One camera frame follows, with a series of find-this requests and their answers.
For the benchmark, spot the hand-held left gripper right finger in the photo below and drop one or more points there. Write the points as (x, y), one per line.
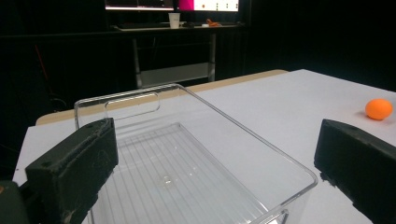
(361, 161)

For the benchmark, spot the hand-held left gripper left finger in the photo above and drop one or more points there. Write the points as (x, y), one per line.
(71, 161)

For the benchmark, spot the orange ball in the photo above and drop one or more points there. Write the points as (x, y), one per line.
(378, 109)

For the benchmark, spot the clear plastic container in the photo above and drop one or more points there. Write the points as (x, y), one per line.
(174, 161)

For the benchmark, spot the computer monitor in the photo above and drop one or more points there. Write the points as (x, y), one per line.
(138, 4)

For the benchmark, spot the white paper cup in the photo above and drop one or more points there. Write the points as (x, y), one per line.
(174, 21)

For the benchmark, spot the small orange object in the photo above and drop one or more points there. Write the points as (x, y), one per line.
(213, 23)

